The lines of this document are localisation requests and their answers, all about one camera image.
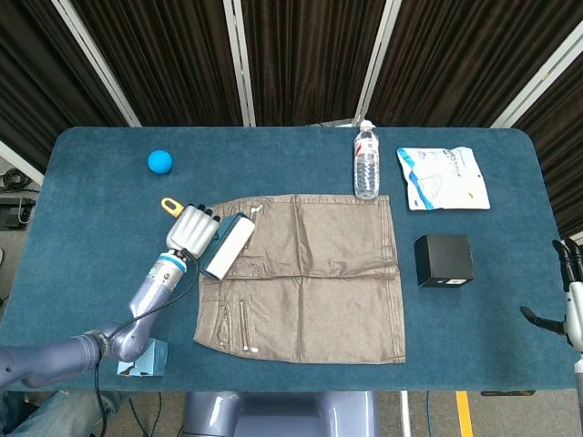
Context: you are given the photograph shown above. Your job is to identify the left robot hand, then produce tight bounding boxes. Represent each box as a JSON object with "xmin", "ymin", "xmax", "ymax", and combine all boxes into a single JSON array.
[{"xmin": 164, "ymin": 203, "xmax": 222, "ymax": 259}]

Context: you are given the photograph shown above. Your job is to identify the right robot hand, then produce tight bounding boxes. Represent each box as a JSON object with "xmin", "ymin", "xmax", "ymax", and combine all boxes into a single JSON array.
[{"xmin": 520, "ymin": 237, "xmax": 583, "ymax": 354}]

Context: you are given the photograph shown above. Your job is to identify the teal handle lint roller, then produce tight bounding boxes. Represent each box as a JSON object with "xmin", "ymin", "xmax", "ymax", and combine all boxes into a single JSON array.
[{"xmin": 160, "ymin": 197, "xmax": 256, "ymax": 279}]

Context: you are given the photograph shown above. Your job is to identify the blue ball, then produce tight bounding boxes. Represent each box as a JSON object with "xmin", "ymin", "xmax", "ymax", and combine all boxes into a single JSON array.
[{"xmin": 147, "ymin": 148, "xmax": 174, "ymax": 176}]

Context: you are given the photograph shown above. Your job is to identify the blue velvet table cover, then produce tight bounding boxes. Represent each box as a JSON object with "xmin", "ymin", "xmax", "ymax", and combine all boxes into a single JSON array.
[{"xmin": 0, "ymin": 126, "xmax": 578, "ymax": 393}]

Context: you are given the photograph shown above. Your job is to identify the light blue carton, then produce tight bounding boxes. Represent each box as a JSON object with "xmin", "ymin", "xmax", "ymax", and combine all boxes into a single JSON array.
[{"xmin": 117, "ymin": 339, "xmax": 169, "ymax": 379}]

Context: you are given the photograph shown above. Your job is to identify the folded grey-brown shiny garment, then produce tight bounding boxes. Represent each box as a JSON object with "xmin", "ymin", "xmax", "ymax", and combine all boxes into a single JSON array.
[{"xmin": 192, "ymin": 194, "xmax": 407, "ymax": 365}]

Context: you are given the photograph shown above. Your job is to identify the black cardboard box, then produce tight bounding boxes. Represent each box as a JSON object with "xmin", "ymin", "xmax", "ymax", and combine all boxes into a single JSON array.
[{"xmin": 413, "ymin": 233, "xmax": 476, "ymax": 289}]

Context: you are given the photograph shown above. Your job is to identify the brown curtain divider panel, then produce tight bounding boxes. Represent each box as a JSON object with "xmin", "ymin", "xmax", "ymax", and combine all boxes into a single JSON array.
[
  {"xmin": 240, "ymin": 0, "xmax": 388, "ymax": 127},
  {"xmin": 0, "ymin": 0, "xmax": 133, "ymax": 183},
  {"xmin": 509, "ymin": 58, "xmax": 583, "ymax": 238},
  {"xmin": 67, "ymin": 0, "xmax": 247, "ymax": 127},
  {"xmin": 363, "ymin": 0, "xmax": 583, "ymax": 128}
]

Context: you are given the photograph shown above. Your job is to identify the black floor power box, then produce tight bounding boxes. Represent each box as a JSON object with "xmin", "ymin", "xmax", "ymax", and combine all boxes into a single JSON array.
[{"xmin": 0, "ymin": 196, "xmax": 36, "ymax": 229}]

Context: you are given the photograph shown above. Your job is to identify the white blue plastic package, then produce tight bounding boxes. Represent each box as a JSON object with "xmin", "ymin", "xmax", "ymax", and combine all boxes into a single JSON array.
[{"xmin": 395, "ymin": 145, "xmax": 492, "ymax": 212}]

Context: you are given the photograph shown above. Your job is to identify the clear plastic water bottle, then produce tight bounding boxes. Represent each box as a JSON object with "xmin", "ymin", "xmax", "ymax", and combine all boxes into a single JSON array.
[{"xmin": 353, "ymin": 120, "xmax": 382, "ymax": 200}]

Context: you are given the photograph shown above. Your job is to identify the grey-blue robot torso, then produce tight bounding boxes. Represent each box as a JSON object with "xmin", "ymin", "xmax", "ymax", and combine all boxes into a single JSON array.
[{"xmin": 181, "ymin": 390, "xmax": 379, "ymax": 437}]

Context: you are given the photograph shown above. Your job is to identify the blue denim jeans leg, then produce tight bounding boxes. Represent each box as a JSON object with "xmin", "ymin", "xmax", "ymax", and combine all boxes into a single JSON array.
[{"xmin": 0, "ymin": 389, "xmax": 131, "ymax": 437}]

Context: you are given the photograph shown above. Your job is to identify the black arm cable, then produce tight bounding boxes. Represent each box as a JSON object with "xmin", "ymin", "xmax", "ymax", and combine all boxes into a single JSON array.
[{"xmin": 93, "ymin": 248, "xmax": 201, "ymax": 437}]

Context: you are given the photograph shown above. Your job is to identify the black floor cable bundle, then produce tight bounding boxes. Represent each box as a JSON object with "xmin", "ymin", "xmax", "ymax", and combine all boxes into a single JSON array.
[{"xmin": 0, "ymin": 167, "xmax": 34, "ymax": 193}]

